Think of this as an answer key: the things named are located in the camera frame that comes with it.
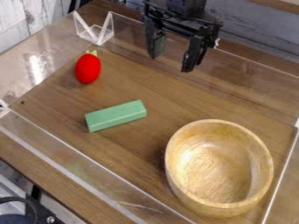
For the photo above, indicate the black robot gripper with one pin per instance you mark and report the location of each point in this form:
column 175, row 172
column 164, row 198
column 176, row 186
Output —
column 184, row 18

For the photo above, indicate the green rectangular block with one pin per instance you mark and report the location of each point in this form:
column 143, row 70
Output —
column 109, row 117

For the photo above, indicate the clear acrylic tray walls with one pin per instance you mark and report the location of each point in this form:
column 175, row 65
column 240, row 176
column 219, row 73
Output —
column 105, row 174

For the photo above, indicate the black metal bracket with bolt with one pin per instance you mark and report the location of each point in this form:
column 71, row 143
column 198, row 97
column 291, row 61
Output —
column 39, row 213

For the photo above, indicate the clear acrylic corner bracket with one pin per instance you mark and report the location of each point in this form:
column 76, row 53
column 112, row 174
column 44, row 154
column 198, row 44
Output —
column 96, row 34

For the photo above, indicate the red plush strawberry toy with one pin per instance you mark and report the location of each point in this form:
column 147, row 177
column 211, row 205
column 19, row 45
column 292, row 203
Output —
column 88, row 67

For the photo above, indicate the wooden bowl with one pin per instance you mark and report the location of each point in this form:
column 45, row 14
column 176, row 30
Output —
column 219, row 167

